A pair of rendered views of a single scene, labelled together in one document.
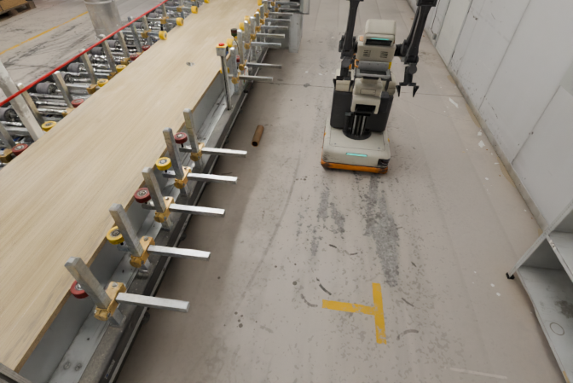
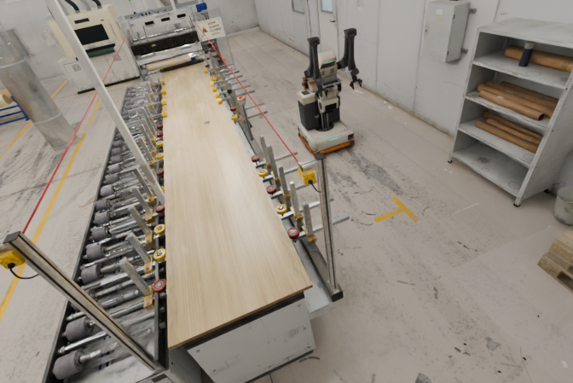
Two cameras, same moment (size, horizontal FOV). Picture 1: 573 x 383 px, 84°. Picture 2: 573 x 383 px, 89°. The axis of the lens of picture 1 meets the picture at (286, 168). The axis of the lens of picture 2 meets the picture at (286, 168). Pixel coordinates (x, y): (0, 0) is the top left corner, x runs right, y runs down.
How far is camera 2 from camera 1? 1.39 m
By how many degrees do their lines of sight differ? 17
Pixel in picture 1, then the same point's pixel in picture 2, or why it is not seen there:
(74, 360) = not seen: hidden behind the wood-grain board
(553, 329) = (483, 171)
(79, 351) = not seen: hidden behind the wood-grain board
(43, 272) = (265, 239)
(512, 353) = (474, 192)
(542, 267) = (461, 148)
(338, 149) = (322, 140)
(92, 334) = not seen: hidden behind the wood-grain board
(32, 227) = (230, 229)
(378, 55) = (329, 72)
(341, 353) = (402, 235)
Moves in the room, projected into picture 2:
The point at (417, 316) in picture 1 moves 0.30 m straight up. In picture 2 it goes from (423, 200) to (427, 179)
